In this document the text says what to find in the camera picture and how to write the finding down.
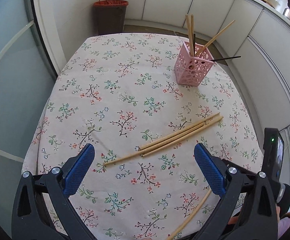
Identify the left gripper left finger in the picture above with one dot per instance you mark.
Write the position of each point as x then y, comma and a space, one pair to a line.
42, 209

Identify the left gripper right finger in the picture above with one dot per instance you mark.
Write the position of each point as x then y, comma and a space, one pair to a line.
227, 180

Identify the wooden chopstick bottom edge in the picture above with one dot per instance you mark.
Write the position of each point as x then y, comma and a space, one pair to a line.
190, 217

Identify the wooden chopstick bundle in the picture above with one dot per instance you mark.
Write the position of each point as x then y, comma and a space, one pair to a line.
185, 139

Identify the black chopstick long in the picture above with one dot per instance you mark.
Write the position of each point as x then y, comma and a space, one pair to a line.
225, 58

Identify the long wooden chopstick top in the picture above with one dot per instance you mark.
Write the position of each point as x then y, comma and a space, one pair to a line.
214, 38

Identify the black chopstick short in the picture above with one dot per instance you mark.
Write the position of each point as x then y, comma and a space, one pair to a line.
194, 43

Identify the person right hand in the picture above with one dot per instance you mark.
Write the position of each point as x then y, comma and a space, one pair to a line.
283, 222

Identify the floral tablecloth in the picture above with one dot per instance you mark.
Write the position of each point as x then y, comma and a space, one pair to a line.
118, 93

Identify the pink perforated utensil holder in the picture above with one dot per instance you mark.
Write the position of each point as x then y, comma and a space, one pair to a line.
191, 70

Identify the brown trash bin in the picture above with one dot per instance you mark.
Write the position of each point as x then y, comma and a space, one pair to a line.
110, 16

